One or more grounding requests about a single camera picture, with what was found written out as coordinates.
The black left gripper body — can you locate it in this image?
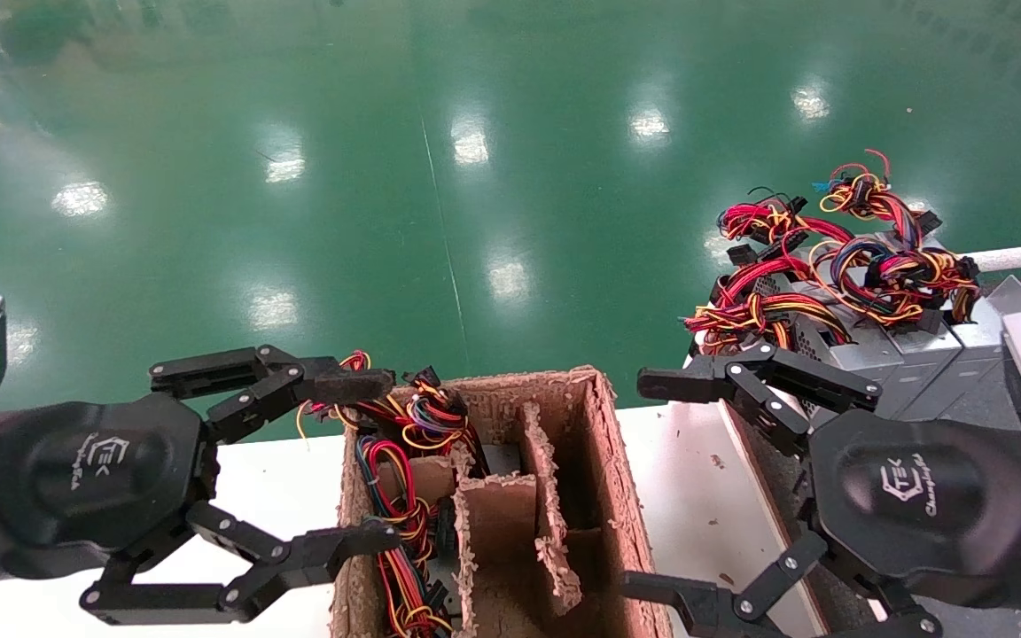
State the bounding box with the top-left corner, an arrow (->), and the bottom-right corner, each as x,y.
0,394 -> 215,581

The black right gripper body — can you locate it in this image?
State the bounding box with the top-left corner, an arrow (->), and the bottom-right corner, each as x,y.
807,409 -> 1021,603

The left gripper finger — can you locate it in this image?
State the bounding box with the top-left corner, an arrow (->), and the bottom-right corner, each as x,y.
149,344 -> 397,446
79,501 -> 401,626

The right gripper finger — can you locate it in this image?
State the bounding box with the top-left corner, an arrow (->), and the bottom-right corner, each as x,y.
621,529 -> 945,638
637,343 -> 884,458

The grey power supply with cables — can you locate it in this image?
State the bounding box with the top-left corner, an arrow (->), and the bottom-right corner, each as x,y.
296,348 -> 525,638
683,235 -> 1012,373
716,149 -> 946,267

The brown divided cardboard box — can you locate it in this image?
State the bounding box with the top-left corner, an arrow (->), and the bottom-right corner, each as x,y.
331,365 -> 673,638

